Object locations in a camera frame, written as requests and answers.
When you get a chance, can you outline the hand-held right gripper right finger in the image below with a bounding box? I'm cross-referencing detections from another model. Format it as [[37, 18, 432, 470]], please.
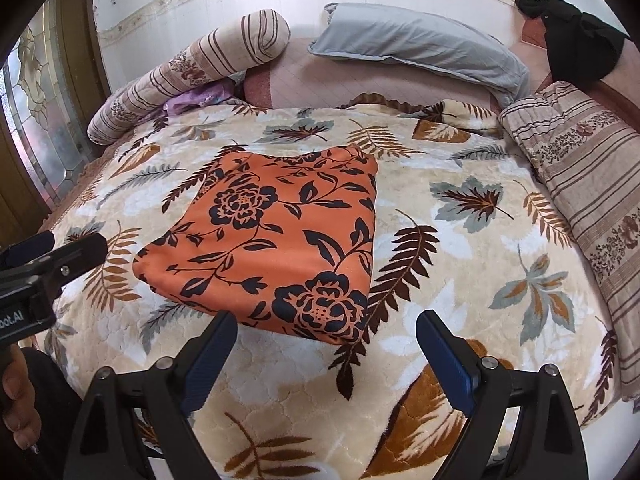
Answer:
[[415, 310, 591, 480]]

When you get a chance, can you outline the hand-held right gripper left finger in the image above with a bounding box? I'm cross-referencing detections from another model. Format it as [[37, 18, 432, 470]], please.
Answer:
[[62, 310, 240, 480]]

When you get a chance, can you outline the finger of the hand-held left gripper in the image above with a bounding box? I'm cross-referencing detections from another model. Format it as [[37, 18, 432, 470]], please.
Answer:
[[12, 233, 109, 292], [0, 231, 56, 272]]

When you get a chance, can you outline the orange black floral shirt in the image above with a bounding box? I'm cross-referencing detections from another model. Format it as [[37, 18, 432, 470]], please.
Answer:
[[132, 145, 379, 346]]

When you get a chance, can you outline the person's left hand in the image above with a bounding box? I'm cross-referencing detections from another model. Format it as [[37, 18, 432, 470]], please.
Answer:
[[0, 347, 42, 454]]

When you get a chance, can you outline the cream leaf print blanket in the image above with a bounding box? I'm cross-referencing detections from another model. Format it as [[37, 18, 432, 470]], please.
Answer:
[[37, 91, 626, 480]]

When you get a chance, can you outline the person's dark clothing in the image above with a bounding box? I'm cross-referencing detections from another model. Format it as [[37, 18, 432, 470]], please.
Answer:
[[20, 347, 96, 480]]

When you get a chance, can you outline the stained glass door panel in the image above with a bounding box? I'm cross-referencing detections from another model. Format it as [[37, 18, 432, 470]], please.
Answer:
[[0, 0, 88, 216]]

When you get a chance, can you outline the purple cloth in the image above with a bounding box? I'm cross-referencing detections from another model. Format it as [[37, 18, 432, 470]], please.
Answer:
[[165, 82, 236, 116]]

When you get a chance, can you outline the striped rolled quilt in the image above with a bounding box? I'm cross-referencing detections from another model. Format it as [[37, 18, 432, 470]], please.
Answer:
[[86, 9, 292, 146]]

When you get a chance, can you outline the striped pillow at right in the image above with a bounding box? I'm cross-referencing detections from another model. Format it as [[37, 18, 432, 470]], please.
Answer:
[[500, 80, 640, 403]]

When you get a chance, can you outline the pink bed sheet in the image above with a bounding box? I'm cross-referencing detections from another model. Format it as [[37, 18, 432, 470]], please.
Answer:
[[242, 15, 640, 126]]

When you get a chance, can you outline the grey pillow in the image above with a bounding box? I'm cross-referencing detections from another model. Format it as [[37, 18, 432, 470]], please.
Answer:
[[307, 2, 531, 108]]

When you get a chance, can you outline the black garment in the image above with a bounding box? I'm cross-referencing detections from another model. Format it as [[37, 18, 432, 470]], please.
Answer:
[[515, 0, 630, 83]]

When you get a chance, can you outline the wooden door frame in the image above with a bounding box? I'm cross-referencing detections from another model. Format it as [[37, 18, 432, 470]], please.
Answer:
[[0, 0, 113, 241]]

